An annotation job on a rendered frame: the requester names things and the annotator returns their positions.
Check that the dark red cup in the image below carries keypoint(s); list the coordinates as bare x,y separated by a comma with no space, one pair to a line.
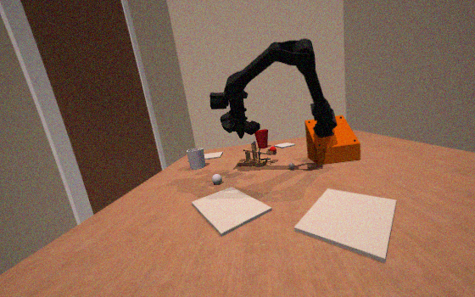
262,138

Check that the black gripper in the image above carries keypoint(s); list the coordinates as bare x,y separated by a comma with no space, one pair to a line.
248,127

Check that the grey cup with white rim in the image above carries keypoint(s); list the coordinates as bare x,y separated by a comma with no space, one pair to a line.
196,158

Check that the white ball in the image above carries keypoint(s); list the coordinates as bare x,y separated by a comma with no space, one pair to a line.
216,178

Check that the white flat square tile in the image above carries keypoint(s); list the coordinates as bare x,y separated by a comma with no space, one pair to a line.
284,145

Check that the white flat square board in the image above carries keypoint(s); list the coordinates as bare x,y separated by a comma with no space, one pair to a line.
212,155
357,222
230,209

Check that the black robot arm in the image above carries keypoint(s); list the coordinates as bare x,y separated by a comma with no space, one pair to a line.
299,53

